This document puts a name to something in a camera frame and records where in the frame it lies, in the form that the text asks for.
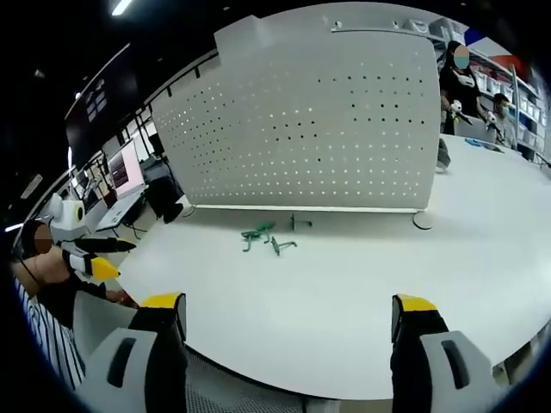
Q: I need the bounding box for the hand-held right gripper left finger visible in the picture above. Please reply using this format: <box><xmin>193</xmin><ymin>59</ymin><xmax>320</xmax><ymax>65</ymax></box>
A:
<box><xmin>78</xmin><ymin>293</ymin><xmax>189</xmax><ymax>413</ymax></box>

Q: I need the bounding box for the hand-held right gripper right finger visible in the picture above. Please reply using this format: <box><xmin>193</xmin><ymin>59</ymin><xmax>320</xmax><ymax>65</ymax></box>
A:
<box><xmin>389</xmin><ymin>293</ymin><xmax>507</xmax><ymax>413</ymax></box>

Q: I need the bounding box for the blue flat object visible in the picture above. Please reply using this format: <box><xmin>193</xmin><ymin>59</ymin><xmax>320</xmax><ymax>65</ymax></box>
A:
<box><xmin>463</xmin><ymin>137</ymin><xmax>505</xmax><ymax>152</ymax></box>

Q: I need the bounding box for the black office chair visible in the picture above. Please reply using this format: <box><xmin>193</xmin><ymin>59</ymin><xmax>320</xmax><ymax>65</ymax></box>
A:
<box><xmin>145</xmin><ymin>175</ymin><xmax>185</xmax><ymax>225</ymax></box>

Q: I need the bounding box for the dark hook assembly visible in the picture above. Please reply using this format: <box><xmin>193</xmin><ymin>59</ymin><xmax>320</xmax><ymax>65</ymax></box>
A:
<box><xmin>288</xmin><ymin>213</ymin><xmax>313</xmax><ymax>232</ymax></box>

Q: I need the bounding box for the person's head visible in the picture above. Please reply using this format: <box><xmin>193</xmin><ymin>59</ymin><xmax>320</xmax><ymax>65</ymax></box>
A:
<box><xmin>19</xmin><ymin>218</ymin><xmax>55</xmax><ymax>260</ymax></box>

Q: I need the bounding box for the person's striped shirt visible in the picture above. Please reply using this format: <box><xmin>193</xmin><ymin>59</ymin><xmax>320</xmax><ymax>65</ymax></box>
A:
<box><xmin>11</xmin><ymin>274</ymin><xmax>86</xmax><ymax>391</ymax></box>

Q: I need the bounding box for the computer monitor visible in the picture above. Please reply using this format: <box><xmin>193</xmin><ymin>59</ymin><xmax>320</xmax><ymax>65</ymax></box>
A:
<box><xmin>107</xmin><ymin>139</ymin><xmax>146</xmax><ymax>200</ymax></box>

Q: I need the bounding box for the white side desk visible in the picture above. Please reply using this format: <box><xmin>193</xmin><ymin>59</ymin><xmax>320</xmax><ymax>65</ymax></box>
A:
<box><xmin>93</xmin><ymin>188</ymin><xmax>150</xmax><ymax>240</ymax></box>

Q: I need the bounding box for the large dark wall screen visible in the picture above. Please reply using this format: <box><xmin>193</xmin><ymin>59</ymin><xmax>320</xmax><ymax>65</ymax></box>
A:
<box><xmin>63</xmin><ymin>41</ymin><xmax>144</xmax><ymax>170</ymax></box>

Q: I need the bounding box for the shelf with white bins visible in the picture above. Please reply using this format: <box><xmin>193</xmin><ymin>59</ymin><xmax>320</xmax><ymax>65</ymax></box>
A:
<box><xmin>467</xmin><ymin>40</ymin><xmax>548</xmax><ymax>156</ymax></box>

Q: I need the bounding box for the white perforated mounting plate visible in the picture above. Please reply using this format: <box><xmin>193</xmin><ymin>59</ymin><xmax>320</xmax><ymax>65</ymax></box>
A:
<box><xmin>152</xmin><ymin>28</ymin><xmax>443</xmax><ymax>231</ymax></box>

